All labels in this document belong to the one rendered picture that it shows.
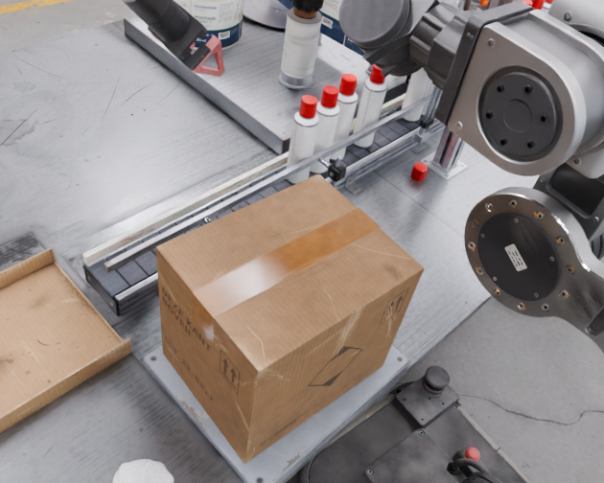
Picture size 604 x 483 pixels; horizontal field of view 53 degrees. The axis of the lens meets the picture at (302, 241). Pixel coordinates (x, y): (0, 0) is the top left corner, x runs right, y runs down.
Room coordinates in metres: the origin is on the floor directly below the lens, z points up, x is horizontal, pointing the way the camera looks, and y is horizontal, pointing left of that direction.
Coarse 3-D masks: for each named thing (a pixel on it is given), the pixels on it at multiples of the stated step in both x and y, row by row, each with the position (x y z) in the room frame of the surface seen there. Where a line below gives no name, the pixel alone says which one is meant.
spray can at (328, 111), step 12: (324, 96) 1.06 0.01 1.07; (336, 96) 1.06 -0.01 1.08; (324, 108) 1.06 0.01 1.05; (336, 108) 1.07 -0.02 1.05; (324, 120) 1.05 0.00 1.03; (336, 120) 1.06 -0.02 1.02; (324, 132) 1.05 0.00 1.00; (324, 144) 1.05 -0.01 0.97; (312, 168) 1.05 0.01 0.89; (324, 168) 1.06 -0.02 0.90
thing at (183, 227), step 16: (400, 112) 1.23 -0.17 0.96; (368, 128) 1.14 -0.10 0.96; (336, 144) 1.06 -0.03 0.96; (304, 160) 0.99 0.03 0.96; (272, 176) 0.92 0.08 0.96; (288, 176) 0.94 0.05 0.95; (256, 192) 0.87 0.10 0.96; (224, 208) 0.81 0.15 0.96; (192, 224) 0.75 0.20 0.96; (160, 240) 0.70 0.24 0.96; (128, 256) 0.65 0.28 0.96
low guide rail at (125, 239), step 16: (400, 96) 1.37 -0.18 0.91; (384, 112) 1.31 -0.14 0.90; (352, 128) 1.22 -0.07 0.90; (272, 160) 1.03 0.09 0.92; (240, 176) 0.95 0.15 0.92; (256, 176) 0.98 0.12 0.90; (208, 192) 0.89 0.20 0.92; (224, 192) 0.91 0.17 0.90; (176, 208) 0.83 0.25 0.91; (192, 208) 0.85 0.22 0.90; (144, 224) 0.77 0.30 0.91; (160, 224) 0.79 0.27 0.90; (112, 240) 0.72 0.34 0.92; (128, 240) 0.74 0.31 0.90; (96, 256) 0.68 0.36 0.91
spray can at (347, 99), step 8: (344, 80) 1.12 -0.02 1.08; (352, 80) 1.12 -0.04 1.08; (344, 88) 1.12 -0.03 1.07; (352, 88) 1.12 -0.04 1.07; (344, 96) 1.12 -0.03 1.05; (352, 96) 1.12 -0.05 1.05; (344, 104) 1.11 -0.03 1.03; (352, 104) 1.11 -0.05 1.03; (344, 112) 1.11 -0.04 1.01; (352, 112) 1.12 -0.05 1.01; (344, 120) 1.11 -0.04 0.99; (352, 120) 1.13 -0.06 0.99; (336, 128) 1.11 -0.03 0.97; (344, 128) 1.11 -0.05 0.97; (336, 136) 1.11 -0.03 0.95; (344, 136) 1.11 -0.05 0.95; (336, 152) 1.11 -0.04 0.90; (344, 152) 1.12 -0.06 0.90; (336, 160) 1.11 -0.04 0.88
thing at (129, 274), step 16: (384, 128) 1.27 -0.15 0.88; (400, 128) 1.28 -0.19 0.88; (352, 144) 1.18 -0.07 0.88; (384, 144) 1.21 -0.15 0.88; (352, 160) 1.12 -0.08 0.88; (240, 192) 0.95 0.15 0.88; (272, 192) 0.96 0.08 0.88; (208, 208) 0.88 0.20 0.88; (240, 208) 0.90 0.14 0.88; (176, 224) 0.82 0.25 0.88; (144, 240) 0.76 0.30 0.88; (112, 256) 0.71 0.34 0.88; (144, 256) 0.72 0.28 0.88; (96, 272) 0.67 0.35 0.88; (112, 272) 0.67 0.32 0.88; (128, 272) 0.68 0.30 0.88; (144, 272) 0.69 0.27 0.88; (112, 288) 0.64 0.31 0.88
